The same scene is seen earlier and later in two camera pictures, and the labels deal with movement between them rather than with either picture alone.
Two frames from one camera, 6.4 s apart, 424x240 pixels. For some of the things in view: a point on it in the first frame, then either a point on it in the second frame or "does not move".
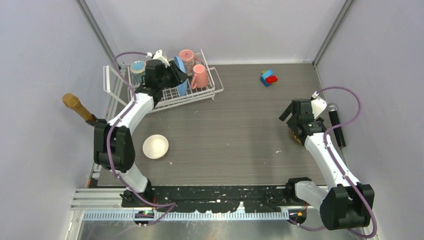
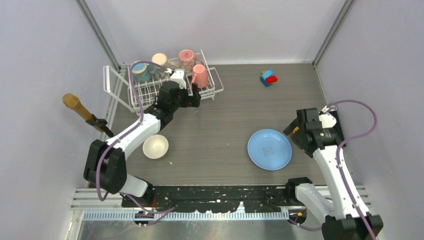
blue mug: [138, 69] does not move
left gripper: [181, 76] to [190, 101]
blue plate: [182, 89] to [269, 149]
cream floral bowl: [155, 146] does not move
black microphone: [335, 121] does not move
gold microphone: [71, 100] does not move
